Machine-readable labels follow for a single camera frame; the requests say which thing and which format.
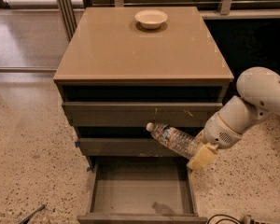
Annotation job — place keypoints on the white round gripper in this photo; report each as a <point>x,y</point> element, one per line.
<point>219,132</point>

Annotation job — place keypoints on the clear plastic water bottle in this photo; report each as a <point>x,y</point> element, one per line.
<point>179,142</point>

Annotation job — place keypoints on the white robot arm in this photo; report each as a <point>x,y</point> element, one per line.
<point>259,97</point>

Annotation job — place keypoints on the grey middle drawer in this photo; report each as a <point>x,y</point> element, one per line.
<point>121,147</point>

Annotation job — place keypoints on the grey open bottom drawer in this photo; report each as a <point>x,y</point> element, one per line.
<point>130,190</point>

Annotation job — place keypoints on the tan drawer cabinet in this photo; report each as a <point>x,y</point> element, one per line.
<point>112,58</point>

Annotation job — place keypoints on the grey top drawer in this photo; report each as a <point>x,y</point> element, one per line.
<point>137,114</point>

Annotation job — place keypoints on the grey plug connector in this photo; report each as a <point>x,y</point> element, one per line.
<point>254,220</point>

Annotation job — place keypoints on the white bowl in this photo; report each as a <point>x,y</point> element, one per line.
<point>151,18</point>

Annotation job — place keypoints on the metal rod on floor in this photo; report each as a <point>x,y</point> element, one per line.
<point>26,219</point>

